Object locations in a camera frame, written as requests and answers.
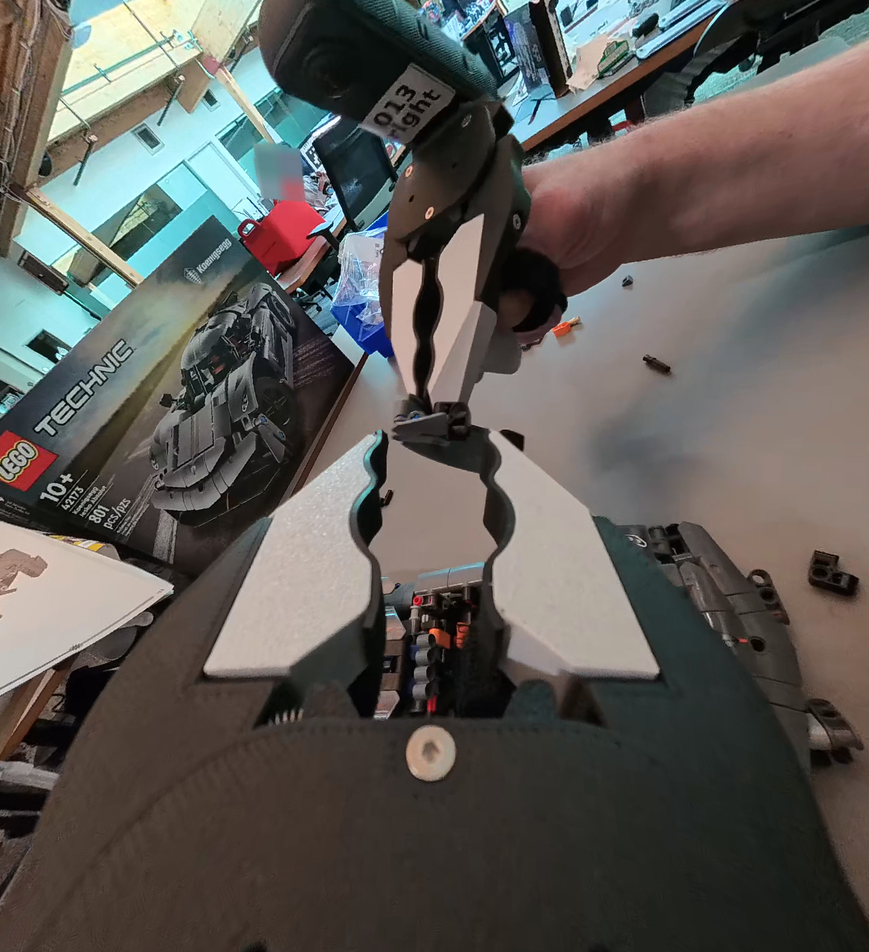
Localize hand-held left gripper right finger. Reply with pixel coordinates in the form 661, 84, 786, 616
479, 428, 663, 682

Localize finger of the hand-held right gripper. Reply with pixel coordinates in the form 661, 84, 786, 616
388, 256, 443, 410
427, 213, 501, 409

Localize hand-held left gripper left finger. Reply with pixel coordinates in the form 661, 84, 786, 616
202, 431, 392, 684

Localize grey lego wedge assembly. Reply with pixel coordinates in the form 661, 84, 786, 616
392, 398, 474, 449

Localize grey lego car model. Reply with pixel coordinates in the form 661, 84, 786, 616
371, 521, 865, 767

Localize person's right forearm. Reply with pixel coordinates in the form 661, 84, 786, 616
624, 15, 869, 257

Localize black holed lego connector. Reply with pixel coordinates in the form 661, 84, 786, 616
808, 550, 859, 597

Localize person's right hand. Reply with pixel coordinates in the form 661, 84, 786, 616
522, 155, 637, 297

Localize blue plastic bin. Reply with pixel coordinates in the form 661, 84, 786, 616
329, 294, 394, 360

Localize clear plastic bags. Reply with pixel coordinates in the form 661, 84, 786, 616
332, 223, 392, 328

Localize black office chair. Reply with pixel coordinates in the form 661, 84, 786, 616
314, 119, 400, 233

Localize red bag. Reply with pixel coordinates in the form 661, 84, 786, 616
237, 197, 340, 278

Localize cluttered background desk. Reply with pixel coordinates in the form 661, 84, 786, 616
509, 0, 733, 153

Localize dark car picture box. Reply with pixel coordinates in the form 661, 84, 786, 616
0, 216, 357, 577

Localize white instruction booklet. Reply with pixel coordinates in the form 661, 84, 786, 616
0, 517, 175, 718

